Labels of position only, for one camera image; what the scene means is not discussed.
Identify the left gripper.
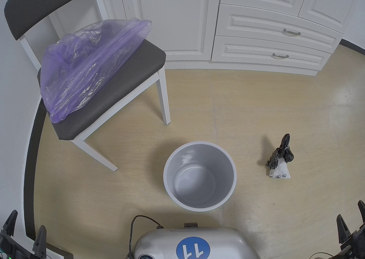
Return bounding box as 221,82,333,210
0,210,47,259

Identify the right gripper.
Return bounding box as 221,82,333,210
332,200,365,259

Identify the purple plastic bag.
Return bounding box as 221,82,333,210
40,17,152,123

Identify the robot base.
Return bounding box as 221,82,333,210
133,222,261,259

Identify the crumpled black plastic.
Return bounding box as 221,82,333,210
266,133,295,167

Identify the white trash bin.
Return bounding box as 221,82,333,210
163,141,238,212

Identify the white printed wrapper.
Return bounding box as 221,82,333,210
269,159,292,180

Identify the white chair grey seat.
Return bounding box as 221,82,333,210
4,0,171,172

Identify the white wardrobe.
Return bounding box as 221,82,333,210
100,0,365,76

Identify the black cable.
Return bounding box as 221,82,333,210
129,216,164,256

